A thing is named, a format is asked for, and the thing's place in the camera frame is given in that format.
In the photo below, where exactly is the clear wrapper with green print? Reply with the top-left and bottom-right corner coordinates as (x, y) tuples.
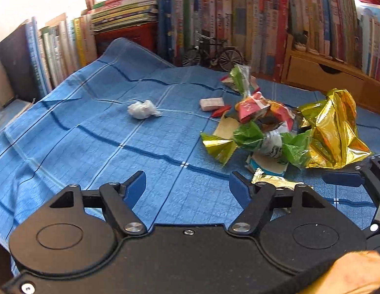
(228, 64), (259, 95)

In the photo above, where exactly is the pale gold snack packet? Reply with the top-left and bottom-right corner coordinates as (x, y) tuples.
(251, 171), (315, 191)

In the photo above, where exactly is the row of books on organizer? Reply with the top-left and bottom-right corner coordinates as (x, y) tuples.
(283, 0), (380, 82)

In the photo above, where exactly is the blue checked cloth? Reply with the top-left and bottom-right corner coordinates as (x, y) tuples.
(0, 37), (380, 279)

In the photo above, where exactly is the large dark blue book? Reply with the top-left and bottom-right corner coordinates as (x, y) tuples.
(0, 26), (40, 100)

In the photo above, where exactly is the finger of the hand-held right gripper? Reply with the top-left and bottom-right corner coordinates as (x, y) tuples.
(322, 156), (380, 203)

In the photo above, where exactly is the pink eraser block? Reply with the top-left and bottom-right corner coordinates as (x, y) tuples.
(199, 97), (225, 111)

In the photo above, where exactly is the wooden drawer organizer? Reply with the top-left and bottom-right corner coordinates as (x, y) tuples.
(280, 34), (380, 114)

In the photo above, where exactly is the miniature bicycle model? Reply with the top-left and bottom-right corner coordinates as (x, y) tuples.
(181, 32), (245, 72)

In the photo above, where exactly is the white blue packet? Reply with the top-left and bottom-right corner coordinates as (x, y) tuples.
(247, 151), (289, 178)

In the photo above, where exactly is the orange white snack wrapper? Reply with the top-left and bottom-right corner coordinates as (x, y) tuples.
(264, 99), (298, 132)

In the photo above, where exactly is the red box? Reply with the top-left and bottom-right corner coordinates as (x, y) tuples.
(95, 23), (158, 57)

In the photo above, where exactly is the pink white snack wrapper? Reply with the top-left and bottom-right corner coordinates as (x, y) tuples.
(234, 91), (272, 123)

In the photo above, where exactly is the crumpled white tissue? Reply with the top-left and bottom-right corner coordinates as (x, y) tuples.
(127, 99), (163, 120)

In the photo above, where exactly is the gold green candy wrapper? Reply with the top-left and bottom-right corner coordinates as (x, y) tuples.
(201, 132), (238, 166)

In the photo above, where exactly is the row of thin upright books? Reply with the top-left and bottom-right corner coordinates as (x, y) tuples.
(25, 14), (99, 97)

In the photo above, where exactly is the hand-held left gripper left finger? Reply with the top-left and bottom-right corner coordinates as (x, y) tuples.
(49, 171), (148, 236)

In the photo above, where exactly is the yellow chip piece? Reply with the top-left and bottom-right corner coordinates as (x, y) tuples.
(213, 113), (241, 140)

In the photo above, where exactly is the long row of upright books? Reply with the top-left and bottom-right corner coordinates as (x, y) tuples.
(158, 0), (290, 82)

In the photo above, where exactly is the light blue flat booklet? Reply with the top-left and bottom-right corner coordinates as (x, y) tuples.
(0, 98), (34, 131)

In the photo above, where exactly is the large gold foil wrapper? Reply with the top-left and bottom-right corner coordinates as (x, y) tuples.
(297, 88), (374, 170)

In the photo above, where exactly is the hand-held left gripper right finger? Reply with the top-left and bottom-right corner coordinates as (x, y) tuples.
(228, 171), (327, 236)

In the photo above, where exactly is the small red wrapper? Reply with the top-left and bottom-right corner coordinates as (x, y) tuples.
(210, 105), (233, 117)

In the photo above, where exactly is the person's right hand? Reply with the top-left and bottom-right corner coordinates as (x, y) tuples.
(313, 249), (380, 294)

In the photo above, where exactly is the stack of flat books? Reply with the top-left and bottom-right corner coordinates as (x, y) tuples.
(87, 0), (160, 33)

